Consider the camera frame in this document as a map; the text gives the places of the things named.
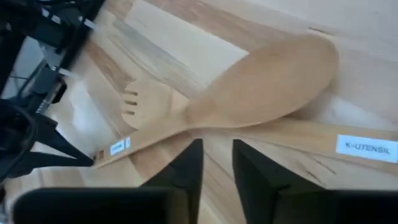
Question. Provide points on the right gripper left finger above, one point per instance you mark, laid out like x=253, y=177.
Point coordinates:
x=140, y=205

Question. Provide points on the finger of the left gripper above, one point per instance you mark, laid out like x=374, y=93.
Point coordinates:
x=46, y=165
x=59, y=140

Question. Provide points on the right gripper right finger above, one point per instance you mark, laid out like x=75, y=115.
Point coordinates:
x=280, y=202

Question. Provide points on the forked wooden spoon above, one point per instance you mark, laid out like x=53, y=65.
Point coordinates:
x=149, y=102

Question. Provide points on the plain wooden spoon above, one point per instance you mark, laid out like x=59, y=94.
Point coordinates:
x=264, y=84

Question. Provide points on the black aluminium table frame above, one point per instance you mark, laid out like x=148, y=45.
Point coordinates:
x=84, y=25

